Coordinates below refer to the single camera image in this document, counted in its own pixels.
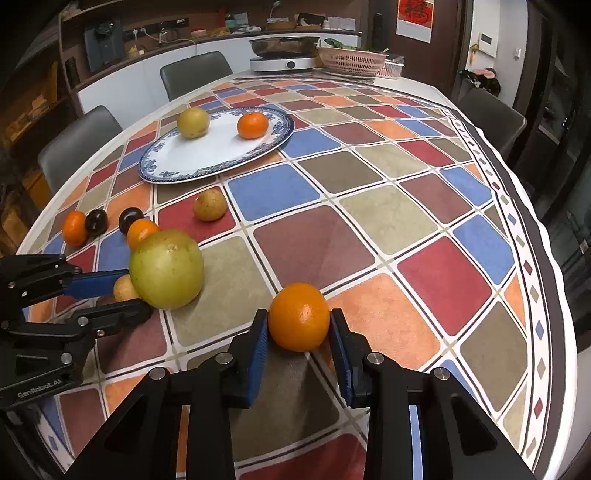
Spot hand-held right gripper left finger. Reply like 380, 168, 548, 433
65, 308, 269, 480

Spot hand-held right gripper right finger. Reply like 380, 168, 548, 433
329, 308, 539, 480

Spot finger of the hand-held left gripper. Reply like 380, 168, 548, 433
0, 298, 153, 341
0, 255, 132, 308

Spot orange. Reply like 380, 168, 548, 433
62, 211, 89, 247
236, 111, 269, 140
126, 219, 161, 252
268, 283, 331, 352

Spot dark purple passion fruit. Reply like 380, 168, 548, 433
84, 209, 109, 235
119, 207, 144, 235

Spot large green pomelo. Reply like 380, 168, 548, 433
128, 229, 205, 311

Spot blue patterned white plate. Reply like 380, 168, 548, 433
139, 106, 295, 185

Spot yellow pear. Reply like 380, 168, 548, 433
177, 107, 211, 139

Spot colourful checked tablecloth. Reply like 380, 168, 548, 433
28, 76, 559, 480

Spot grey dining chair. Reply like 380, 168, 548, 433
160, 52, 234, 101
455, 87, 527, 158
38, 105, 123, 181

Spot black water dispenser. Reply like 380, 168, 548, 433
84, 18, 126, 72

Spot white induction cooker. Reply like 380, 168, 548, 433
250, 58, 324, 75

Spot small pink basket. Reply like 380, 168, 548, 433
376, 59, 406, 79

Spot pink plastic basket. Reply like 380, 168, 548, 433
317, 46, 389, 75

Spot steel pot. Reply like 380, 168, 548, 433
248, 36, 321, 60

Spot rack with dark items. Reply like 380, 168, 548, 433
462, 67, 502, 96

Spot brown door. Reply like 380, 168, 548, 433
369, 0, 467, 88

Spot red and white wall poster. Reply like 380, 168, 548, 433
396, 0, 437, 38

